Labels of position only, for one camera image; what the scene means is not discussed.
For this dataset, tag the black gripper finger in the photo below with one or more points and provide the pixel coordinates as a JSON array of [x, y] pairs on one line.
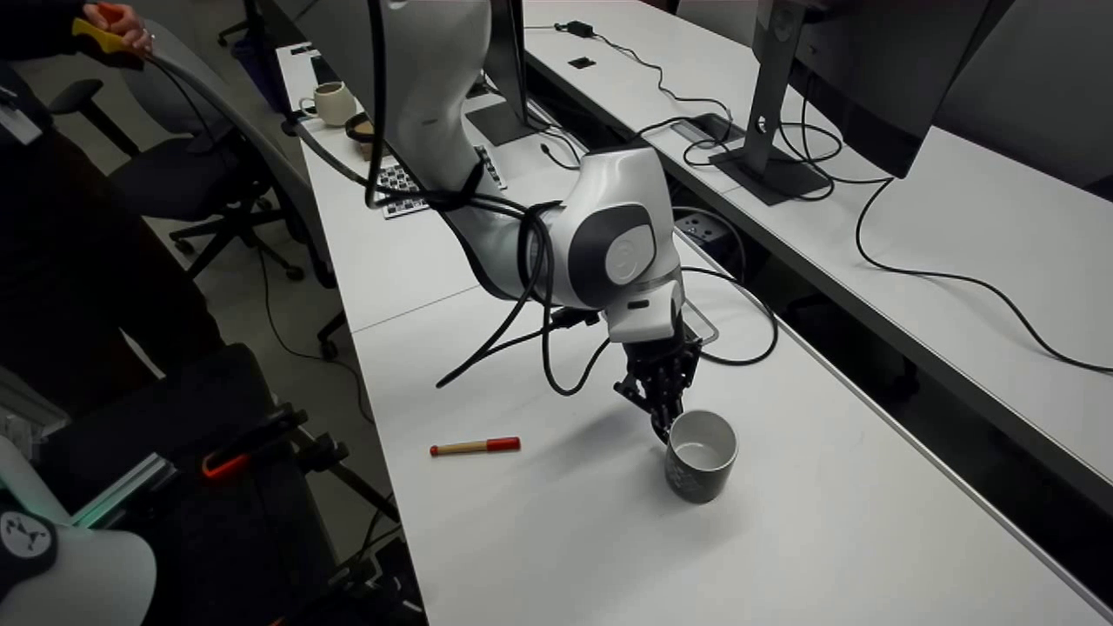
[[682, 398], [649, 413]]

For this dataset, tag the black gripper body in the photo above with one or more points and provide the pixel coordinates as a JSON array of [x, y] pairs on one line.
[[661, 365]]

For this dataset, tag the dark grey mug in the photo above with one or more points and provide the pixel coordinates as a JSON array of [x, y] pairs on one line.
[[699, 475]]

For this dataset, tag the yellow handheld device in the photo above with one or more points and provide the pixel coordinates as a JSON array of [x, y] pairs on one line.
[[95, 33]]

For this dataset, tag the person's hand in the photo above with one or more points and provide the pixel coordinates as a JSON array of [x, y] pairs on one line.
[[125, 21]]

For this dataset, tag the grey desk socket box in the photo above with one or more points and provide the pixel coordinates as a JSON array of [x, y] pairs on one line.
[[705, 326]]

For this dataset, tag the red and tan marker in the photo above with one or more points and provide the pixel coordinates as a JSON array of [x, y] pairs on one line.
[[474, 446]]

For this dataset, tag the small grey dock box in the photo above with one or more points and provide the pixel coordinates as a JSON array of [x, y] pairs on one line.
[[708, 126]]

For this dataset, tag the grey monitor stand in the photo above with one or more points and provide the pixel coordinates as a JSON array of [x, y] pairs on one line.
[[768, 117]]

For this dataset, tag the flat dark monitor base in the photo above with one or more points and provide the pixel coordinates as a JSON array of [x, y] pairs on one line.
[[507, 124]]

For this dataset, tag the black tripod leg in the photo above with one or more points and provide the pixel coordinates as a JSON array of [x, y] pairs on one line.
[[348, 480]]

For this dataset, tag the small black square chip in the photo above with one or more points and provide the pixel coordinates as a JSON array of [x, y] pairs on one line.
[[582, 60]]

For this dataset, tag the checkerboard calibration sheet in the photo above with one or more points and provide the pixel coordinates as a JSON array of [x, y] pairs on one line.
[[393, 194]]

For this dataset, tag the small black adapter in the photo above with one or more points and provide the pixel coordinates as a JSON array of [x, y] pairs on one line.
[[576, 29]]

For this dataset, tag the grey backed monitor screen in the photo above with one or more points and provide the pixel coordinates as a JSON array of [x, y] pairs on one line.
[[880, 71]]

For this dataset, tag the white tape roll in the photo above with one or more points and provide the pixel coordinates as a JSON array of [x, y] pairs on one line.
[[336, 101]]

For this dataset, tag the dark monitor screen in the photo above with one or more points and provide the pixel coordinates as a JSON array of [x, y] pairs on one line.
[[1043, 91]]

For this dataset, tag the black robot stand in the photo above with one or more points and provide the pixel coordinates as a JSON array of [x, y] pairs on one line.
[[176, 406]]

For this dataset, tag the aluminium extrusion bar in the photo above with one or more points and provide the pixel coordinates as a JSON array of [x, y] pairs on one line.
[[125, 488]]

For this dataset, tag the person in dark clothing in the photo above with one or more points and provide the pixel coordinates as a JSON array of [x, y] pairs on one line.
[[72, 230]]

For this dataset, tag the white id badge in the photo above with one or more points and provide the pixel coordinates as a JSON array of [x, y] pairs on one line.
[[15, 124]]

